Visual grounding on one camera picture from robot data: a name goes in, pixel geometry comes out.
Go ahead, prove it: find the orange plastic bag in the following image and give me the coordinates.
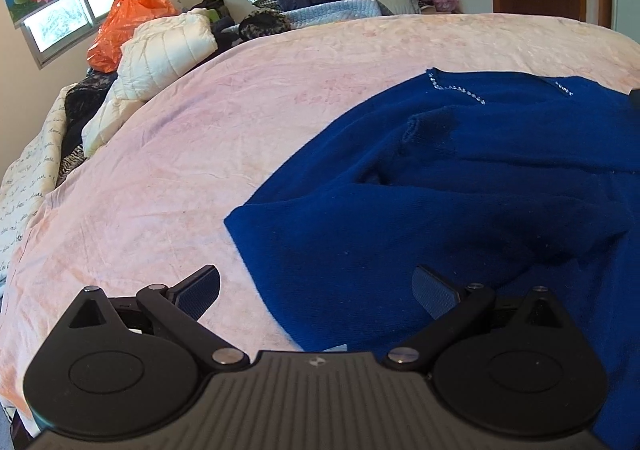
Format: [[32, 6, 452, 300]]
[[87, 0, 180, 74]]

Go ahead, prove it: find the light blue knit blanket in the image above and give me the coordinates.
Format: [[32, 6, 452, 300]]
[[285, 0, 396, 28]]

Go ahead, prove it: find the script print quilt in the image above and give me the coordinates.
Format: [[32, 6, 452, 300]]
[[0, 84, 76, 281]]

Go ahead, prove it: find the white puffer jacket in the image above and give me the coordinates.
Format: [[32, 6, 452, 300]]
[[81, 12, 219, 158]]

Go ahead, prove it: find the pink blanket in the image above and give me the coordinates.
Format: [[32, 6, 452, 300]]
[[0, 12, 640, 436]]

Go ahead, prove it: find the window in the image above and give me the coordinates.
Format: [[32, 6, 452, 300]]
[[20, 0, 143, 69]]

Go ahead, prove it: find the black white patterned cloth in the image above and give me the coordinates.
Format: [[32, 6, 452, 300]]
[[55, 67, 118, 185]]

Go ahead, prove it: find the dark leopard print cloth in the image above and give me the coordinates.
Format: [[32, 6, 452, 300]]
[[238, 10, 292, 43]]

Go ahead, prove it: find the black green bag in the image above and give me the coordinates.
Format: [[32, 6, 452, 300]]
[[187, 0, 232, 26]]

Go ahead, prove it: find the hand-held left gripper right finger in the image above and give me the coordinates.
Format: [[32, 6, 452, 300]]
[[384, 266, 576, 372]]

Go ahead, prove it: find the blue knit sweater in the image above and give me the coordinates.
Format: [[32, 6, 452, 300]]
[[224, 70, 640, 450]]

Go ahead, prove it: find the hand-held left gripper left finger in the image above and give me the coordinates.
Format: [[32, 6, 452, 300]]
[[67, 265, 251, 372]]

